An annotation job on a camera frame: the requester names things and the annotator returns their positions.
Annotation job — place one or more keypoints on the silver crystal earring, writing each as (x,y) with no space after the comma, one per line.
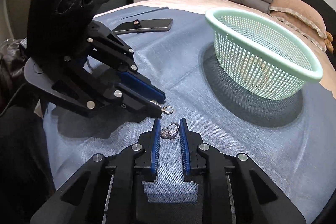
(170,132)

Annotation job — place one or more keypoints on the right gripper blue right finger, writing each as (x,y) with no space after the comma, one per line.
(185,147)

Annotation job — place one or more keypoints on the mint green plastic basket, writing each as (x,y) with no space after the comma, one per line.
(260,55)

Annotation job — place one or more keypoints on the black smartphone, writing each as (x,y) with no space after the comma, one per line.
(142,26)

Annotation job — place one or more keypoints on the blue cloth mat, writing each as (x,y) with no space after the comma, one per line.
(291,140)

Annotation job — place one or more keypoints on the brown teddy bear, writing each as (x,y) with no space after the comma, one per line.
(329,42)

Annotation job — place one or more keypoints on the pink pillow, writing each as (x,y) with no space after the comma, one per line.
(301,27)
(302,11)

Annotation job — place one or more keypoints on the silver ring charm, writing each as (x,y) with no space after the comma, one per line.
(165,109)

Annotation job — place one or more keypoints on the left camera black housing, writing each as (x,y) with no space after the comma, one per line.
(68,11)

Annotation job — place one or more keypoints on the upper pink pillow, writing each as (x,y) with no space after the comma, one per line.
(302,11)

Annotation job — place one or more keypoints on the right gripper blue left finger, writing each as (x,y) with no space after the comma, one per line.
(155,146)

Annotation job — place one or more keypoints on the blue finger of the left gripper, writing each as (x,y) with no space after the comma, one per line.
(136,103)
(143,87)

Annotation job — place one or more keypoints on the lower pink pillow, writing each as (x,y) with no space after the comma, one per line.
(301,27)

